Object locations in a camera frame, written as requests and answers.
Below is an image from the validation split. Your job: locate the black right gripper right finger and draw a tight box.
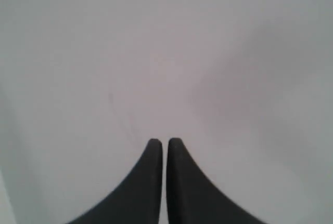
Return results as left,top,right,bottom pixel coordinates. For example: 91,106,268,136
166,138,263,223

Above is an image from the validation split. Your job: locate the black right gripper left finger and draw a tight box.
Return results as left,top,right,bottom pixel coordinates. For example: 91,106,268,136
71,139,163,223

